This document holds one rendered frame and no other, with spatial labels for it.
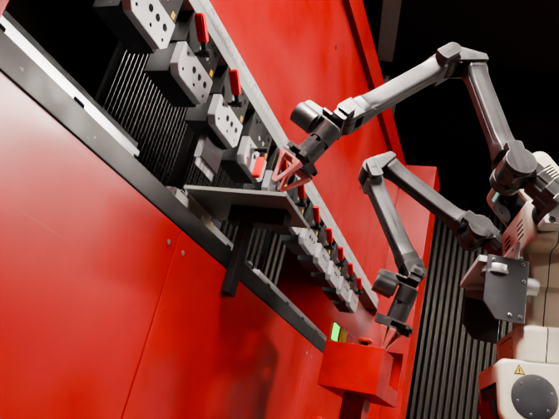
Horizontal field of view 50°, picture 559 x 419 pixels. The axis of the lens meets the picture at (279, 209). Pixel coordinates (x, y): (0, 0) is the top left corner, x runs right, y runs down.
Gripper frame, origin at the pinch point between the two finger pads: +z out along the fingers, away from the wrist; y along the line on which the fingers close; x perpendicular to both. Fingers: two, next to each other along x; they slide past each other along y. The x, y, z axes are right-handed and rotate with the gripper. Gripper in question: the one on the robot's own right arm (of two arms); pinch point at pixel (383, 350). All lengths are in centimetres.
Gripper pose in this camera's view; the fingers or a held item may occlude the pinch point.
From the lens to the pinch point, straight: 176.0
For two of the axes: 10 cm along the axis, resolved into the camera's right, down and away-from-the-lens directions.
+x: -4.0, -4.1, -8.2
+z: -4.3, 8.7, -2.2
